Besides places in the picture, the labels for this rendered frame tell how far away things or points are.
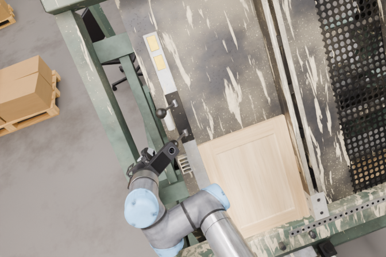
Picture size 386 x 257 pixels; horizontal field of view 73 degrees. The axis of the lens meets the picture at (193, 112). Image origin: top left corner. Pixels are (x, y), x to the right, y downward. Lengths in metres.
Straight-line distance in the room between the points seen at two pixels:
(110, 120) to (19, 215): 2.24
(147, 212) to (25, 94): 2.97
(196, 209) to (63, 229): 2.17
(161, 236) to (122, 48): 0.67
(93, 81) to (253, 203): 0.82
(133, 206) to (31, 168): 2.77
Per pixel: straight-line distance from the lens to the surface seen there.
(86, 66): 0.98
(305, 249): 1.47
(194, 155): 1.03
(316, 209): 1.28
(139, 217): 0.63
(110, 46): 1.04
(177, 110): 0.96
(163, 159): 0.78
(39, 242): 2.86
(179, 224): 0.68
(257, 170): 1.15
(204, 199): 0.67
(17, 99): 3.53
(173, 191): 1.18
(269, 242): 1.32
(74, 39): 0.99
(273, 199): 1.24
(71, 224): 2.73
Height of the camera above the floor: 2.16
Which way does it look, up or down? 50 degrees down
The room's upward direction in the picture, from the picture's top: 18 degrees counter-clockwise
